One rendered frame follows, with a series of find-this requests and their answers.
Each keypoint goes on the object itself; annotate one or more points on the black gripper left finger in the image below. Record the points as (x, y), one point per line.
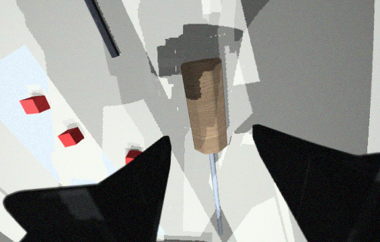
(125, 206)

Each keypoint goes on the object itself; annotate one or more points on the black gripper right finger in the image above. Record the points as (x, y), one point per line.
(331, 194)

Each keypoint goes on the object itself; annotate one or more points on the red block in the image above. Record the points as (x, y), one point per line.
(131, 155)
(71, 137)
(35, 104)

